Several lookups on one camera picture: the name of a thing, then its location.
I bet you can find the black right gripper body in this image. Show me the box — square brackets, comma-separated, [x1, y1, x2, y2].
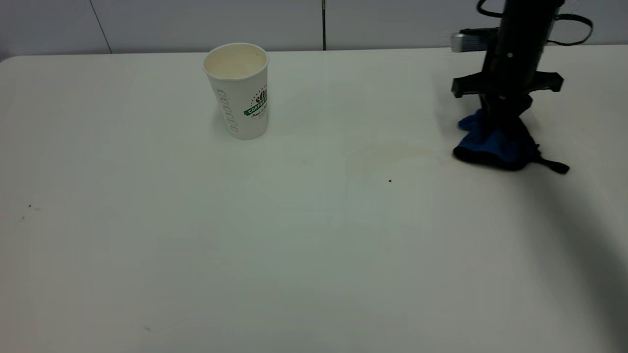
[451, 0, 565, 99]

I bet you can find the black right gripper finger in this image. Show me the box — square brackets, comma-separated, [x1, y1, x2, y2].
[505, 94, 534, 129]
[478, 95, 507, 135]

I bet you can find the blue cloth with black trim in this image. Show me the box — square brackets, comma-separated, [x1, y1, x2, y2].
[452, 109, 570, 175]

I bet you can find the white paper coffee cup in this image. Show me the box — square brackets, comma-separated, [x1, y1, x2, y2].
[203, 43, 269, 141]

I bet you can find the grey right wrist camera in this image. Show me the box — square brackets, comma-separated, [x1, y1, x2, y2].
[450, 28, 499, 53]

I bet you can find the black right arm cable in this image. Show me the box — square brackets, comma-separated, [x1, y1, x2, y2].
[477, 0, 594, 47]

